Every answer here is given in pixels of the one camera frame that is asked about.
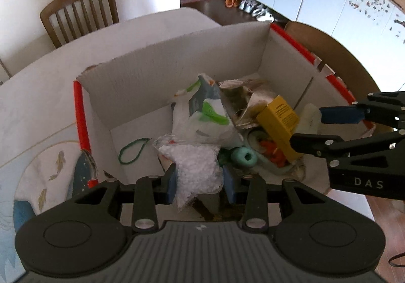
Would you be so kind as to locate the red orange toy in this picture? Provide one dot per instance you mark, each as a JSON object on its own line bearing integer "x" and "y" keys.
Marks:
{"x": 272, "y": 150}

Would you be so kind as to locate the teal spool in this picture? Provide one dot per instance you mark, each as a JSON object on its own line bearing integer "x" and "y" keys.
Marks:
{"x": 243, "y": 157}

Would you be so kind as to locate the clear bubble wrap piece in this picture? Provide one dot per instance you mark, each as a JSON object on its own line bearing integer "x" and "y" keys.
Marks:
{"x": 193, "y": 169}

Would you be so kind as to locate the wooden round-back chair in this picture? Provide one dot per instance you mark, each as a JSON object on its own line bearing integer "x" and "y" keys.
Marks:
{"x": 341, "y": 58}

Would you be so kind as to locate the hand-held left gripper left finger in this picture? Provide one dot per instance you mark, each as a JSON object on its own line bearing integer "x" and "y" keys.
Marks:
{"x": 171, "y": 187}

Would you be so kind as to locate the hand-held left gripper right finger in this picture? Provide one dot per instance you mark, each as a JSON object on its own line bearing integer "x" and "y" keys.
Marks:
{"x": 229, "y": 188}

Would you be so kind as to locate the red cardboard box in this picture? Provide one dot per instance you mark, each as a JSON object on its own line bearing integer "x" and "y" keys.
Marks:
{"x": 133, "y": 89}

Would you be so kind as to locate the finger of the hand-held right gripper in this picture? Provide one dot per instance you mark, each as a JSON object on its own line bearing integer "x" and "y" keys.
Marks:
{"x": 340, "y": 115}
{"x": 311, "y": 143}

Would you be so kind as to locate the silver snack wrapper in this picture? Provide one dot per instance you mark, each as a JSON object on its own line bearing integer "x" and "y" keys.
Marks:
{"x": 250, "y": 96}

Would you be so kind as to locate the small yellow box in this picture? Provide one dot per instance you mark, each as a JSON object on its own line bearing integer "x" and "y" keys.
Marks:
{"x": 280, "y": 121}

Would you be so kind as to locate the pair of orange shoes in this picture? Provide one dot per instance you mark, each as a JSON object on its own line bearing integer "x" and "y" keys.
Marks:
{"x": 232, "y": 1}

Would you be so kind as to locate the round koi print placemat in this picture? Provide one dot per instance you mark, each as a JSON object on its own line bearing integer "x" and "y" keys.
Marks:
{"x": 47, "y": 175}

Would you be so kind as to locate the white plastic bag green print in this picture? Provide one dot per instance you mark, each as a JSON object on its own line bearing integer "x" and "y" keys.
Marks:
{"x": 202, "y": 121}

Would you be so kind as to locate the white tissue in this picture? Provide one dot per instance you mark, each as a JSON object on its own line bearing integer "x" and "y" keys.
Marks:
{"x": 310, "y": 118}

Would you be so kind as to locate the row of shoes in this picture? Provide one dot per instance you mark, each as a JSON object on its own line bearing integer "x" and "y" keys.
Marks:
{"x": 257, "y": 10}

